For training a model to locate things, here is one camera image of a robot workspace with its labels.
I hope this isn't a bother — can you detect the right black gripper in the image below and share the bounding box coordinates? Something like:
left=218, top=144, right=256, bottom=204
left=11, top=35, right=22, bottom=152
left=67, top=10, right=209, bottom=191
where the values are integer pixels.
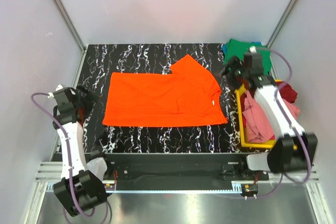
left=214, top=55, right=248, bottom=91

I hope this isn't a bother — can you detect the orange t shirt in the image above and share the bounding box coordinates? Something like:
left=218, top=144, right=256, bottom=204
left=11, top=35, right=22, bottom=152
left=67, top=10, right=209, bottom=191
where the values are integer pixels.
left=102, top=55, right=228, bottom=127

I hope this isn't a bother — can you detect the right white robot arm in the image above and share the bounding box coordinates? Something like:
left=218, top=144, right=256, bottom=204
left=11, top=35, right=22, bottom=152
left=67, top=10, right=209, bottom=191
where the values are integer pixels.
left=220, top=52, right=318, bottom=180

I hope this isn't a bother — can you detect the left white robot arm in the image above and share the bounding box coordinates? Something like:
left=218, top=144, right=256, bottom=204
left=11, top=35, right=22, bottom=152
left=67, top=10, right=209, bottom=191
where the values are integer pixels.
left=52, top=85, right=113, bottom=217

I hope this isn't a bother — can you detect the folded green t shirt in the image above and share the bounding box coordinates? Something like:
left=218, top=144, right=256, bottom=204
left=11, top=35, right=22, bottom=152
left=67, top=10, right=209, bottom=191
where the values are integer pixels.
left=222, top=39, right=272, bottom=74

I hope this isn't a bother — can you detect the dark red t shirt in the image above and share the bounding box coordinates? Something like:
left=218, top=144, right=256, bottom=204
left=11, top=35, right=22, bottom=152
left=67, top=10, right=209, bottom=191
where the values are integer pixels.
left=276, top=80, right=298, bottom=104

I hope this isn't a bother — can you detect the pink t shirt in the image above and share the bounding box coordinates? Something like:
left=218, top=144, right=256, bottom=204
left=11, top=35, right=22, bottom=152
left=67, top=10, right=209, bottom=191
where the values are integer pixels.
left=240, top=91, right=300, bottom=143

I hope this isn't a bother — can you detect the yellow plastic bin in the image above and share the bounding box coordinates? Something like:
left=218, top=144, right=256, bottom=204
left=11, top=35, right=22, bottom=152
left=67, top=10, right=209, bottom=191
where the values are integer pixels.
left=234, top=78, right=283, bottom=149

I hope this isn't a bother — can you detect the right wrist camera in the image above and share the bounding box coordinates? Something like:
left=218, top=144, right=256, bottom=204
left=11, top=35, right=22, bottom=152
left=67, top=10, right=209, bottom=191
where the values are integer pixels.
left=243, top=46, right=263, bottom=70

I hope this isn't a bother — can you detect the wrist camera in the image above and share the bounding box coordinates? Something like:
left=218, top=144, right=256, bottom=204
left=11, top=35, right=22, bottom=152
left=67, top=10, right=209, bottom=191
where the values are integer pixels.
left=243, top=46, right=263, bottom=70
left=47, top=84, right=72, bottom=105

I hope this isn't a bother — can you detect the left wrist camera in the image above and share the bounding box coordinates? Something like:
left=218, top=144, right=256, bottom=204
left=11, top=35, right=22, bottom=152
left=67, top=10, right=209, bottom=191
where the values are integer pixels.
left=47, top=84, right=72, bottom=105

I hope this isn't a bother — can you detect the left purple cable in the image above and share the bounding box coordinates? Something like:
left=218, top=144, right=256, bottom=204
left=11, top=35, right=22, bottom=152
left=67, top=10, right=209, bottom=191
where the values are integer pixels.
left=30, top=92, right=112, bottom=223

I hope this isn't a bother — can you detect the aluminium frame rail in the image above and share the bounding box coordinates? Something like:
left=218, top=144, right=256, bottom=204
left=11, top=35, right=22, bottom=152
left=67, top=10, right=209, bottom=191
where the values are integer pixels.
left=23, top=0, right=87, bottom=223

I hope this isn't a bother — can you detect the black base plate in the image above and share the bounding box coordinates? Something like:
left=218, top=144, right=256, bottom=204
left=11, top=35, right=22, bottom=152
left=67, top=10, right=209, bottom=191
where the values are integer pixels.
left=102, top=153, right=269, bottom=192

